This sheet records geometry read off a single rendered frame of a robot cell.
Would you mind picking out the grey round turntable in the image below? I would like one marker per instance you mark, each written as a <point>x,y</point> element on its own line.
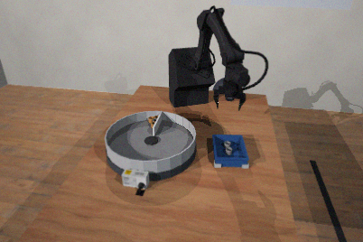
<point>144,154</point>

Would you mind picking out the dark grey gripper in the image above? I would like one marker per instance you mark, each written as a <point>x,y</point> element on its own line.
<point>241,96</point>

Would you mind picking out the blue open box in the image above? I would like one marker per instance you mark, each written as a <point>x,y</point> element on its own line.
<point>239,152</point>

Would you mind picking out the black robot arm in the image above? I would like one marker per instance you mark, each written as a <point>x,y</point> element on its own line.
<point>231,58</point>

